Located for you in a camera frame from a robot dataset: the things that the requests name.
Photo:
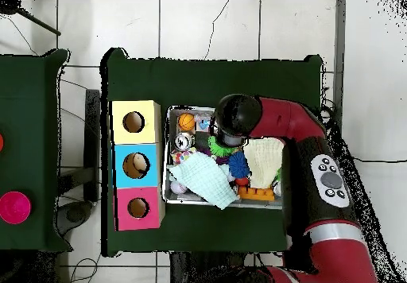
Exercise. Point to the clear mesh bin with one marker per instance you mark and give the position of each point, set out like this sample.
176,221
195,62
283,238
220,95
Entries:
184,198

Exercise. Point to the small white ball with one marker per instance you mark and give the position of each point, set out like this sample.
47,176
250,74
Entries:
178,188

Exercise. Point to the wooden box with three holes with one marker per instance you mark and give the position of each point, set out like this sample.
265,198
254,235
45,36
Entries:
121,162

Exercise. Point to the side table with green cloth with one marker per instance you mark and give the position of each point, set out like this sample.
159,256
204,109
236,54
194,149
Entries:
32,137

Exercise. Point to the green fuzzy toy with eyes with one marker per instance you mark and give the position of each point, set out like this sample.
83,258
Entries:
219,149

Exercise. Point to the crushed clear plastic bottle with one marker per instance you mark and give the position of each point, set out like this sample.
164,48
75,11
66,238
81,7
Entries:
203,123

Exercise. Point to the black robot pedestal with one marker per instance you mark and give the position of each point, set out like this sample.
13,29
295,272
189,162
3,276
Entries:
210,270

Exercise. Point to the black tripod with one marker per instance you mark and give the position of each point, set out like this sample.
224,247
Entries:
9,7

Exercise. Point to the silver can with closed top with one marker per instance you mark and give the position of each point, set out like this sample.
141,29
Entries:
183,141

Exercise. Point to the small red ball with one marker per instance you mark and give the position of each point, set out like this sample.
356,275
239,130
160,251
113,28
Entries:
242,182

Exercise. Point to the pink disc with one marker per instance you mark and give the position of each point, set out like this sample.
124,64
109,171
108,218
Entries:
14,208

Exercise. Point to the mint green cloth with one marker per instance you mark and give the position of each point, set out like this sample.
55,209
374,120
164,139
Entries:
203,178

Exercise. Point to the orange toy brick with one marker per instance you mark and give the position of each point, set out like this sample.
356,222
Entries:
256,194

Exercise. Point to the small orange basketball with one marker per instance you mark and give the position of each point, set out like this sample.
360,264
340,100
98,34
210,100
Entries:
186,122

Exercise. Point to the cream yellow cloth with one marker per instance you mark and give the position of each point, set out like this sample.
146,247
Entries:
264,162

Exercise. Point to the red disc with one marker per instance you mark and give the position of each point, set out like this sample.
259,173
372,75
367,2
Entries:
1,142

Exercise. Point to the blue spiky ball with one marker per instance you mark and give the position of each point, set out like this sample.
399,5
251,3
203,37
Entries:
238,165

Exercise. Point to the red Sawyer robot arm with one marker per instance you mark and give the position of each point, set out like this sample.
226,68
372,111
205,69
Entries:
286,117

